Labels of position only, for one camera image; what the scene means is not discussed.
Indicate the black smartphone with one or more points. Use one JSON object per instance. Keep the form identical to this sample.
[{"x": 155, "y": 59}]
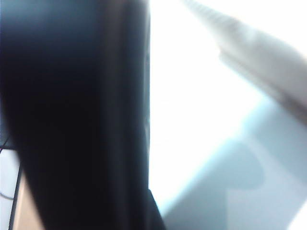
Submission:
[{"x": 72, "y": 95}]

